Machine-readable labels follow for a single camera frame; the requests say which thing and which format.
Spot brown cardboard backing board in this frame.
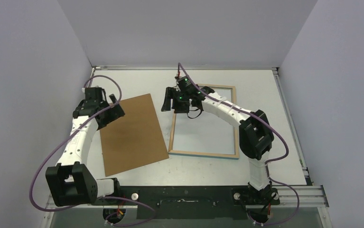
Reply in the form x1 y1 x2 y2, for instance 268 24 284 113
100 94 169 176

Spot wooden picture frame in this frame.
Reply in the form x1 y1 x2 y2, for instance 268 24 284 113
168 84 240 160

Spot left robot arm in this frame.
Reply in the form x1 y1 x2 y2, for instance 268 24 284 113
45 87 125 207

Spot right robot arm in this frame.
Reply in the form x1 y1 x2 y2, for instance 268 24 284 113
161 76 279 205

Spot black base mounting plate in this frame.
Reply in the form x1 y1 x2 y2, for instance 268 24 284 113
90 185 280 220

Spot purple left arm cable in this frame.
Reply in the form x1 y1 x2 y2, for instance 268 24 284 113
28 75 156 227

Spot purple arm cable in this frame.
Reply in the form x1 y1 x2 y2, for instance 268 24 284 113
177 62 300 227
28 75 156 227

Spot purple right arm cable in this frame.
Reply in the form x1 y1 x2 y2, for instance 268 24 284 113
177 62 300 227

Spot aluminium front rail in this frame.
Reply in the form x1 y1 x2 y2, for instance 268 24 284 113
46 185 329 209

